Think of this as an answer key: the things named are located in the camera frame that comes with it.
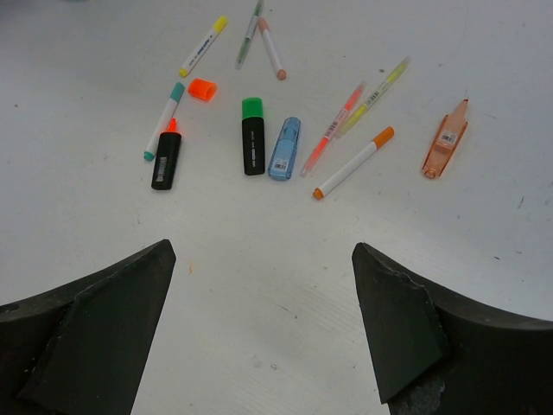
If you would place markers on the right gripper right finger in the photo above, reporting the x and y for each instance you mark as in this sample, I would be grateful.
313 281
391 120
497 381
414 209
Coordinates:
435 351

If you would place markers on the yellow capped white marker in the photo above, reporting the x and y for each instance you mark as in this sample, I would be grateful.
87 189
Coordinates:
202 47

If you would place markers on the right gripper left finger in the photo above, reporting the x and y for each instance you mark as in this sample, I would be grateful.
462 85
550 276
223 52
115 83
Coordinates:
82 347

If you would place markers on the orange clear highlighter pen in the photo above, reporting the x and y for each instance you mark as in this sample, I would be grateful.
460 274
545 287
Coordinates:
333 128

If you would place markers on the orange highlighter cap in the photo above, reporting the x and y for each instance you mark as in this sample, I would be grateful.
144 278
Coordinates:
202 89

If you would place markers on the orange capped white marker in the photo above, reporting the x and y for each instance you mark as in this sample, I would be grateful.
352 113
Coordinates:
344 172

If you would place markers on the blue correction tape dispenser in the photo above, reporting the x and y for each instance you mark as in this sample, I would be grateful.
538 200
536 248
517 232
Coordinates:
284 154

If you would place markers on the black highlighter orange tip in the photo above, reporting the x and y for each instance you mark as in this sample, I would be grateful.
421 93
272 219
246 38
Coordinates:
167 153

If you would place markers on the pink capped white marker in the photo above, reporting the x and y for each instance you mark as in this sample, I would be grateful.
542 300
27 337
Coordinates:
270 46

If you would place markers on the black highlighter green cap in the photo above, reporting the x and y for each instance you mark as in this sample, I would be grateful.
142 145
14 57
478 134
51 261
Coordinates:
253 140

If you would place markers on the green clear pen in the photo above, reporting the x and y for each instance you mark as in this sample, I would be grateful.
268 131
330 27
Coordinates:
251 29

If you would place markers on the teal capped white marker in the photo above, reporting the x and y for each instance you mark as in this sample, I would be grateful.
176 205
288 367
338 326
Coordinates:
167 114

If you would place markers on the yellow clear highlighter pen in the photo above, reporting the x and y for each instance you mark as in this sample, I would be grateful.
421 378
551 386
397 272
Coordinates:
368 103

